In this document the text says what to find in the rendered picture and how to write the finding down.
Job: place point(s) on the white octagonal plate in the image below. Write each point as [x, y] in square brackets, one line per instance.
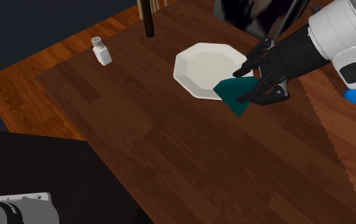
[202, 68]

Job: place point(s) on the white salt shaker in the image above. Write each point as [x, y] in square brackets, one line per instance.
[102, 55]

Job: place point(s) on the wooden chair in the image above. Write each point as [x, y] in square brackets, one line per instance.
[147, 18]

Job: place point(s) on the brown wooden table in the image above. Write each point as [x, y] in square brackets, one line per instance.
[180, 149]

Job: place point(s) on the dark robot stand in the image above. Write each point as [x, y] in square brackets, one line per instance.
[72, 173]

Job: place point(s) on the teal flat square thing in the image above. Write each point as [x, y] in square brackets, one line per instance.
[232, 94]

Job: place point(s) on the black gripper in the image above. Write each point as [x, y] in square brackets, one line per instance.
[298, 52]

